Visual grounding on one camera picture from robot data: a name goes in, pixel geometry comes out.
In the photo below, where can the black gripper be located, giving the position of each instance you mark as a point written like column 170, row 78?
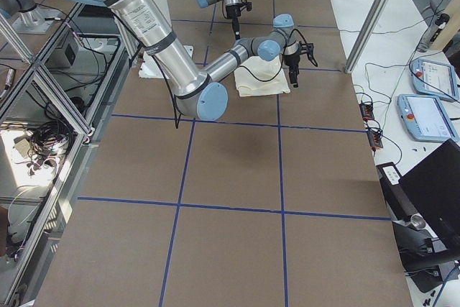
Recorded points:
column 292, row 60
column 232, row 12

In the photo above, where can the cream long-sleeve printed shirt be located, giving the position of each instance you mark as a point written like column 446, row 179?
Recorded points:
column 257, row 77

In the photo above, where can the far orange black electronics box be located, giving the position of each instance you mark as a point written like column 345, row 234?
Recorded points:
column 366, row 110

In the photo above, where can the orange black electronics box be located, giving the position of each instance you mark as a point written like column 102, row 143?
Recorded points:
column 366, row 110
column 375, row 139

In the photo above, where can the near orange black electronics box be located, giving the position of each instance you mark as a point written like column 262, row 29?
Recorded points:
column 375, row 139

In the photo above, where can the near teach pendant tablet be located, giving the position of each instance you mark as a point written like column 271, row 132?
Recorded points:
column 425, row 118

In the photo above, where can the teach pendant tablet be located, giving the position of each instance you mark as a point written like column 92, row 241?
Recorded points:
column 425, row 118
column 434, row 79

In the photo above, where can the far teach pendant tablet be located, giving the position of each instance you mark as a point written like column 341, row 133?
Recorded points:
column 434, row 79

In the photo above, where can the black laptop monitor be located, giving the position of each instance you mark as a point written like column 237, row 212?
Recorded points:
column 432, row 186

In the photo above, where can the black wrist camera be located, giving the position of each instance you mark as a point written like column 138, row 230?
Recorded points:
column 245, row 5
column 308, row 50

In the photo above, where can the aluminium frame post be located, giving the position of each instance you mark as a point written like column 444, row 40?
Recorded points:
column 364, row 35

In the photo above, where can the aluminium frame rack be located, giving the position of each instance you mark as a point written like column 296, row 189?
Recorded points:
column 61, row 67

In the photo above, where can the black camera stand base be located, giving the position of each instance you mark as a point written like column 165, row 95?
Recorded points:
column 414, row 241

